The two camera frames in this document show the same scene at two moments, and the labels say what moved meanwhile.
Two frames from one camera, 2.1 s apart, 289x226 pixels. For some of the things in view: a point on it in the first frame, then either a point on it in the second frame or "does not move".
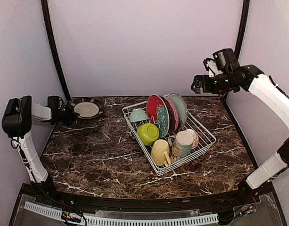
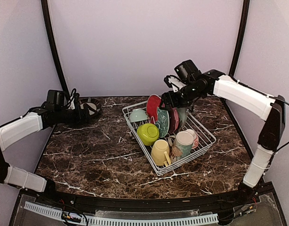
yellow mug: (157, 149) does not move
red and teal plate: (157, 112) does not move
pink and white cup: (196, 138) does not move
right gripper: (206, 87) to (168, 104)
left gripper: (71, 118) to (81, 118)
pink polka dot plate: (173, 115) does not move
